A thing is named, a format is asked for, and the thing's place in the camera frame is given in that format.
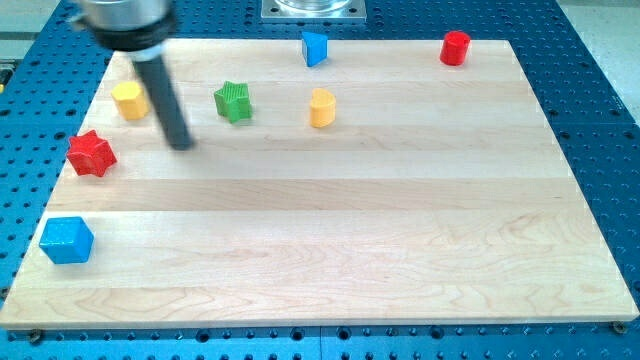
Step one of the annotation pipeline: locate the red cylinder block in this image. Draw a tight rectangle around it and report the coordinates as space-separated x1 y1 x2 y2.
439 31 471 66

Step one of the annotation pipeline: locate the light wooden board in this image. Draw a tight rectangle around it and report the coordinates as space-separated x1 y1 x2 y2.
1 39 639 329

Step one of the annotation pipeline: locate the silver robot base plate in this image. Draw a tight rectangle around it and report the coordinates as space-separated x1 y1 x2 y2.
260 0 367 23

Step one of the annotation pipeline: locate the yellow hexagon block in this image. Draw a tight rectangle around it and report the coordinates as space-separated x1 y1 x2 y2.
111 81 149 121

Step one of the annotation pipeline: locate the blue triangular block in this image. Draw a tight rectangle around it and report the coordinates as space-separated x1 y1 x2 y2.
301 32 329 67

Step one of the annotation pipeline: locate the green star block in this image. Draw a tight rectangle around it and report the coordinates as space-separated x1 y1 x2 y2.
214 81 253 123

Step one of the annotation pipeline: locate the blue cube block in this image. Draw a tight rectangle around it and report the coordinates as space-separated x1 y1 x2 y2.
39 217 94 265

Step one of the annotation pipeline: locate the blue perforated table plate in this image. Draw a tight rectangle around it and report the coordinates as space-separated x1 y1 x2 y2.
1 1 639 359

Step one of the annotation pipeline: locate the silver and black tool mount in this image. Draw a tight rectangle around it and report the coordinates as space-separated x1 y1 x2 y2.
69 0 176 62

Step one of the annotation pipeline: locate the red star block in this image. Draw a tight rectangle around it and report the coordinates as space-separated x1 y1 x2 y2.
66 130 117 177

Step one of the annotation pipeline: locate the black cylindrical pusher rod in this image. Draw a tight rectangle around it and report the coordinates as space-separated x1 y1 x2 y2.
133 55 193 150

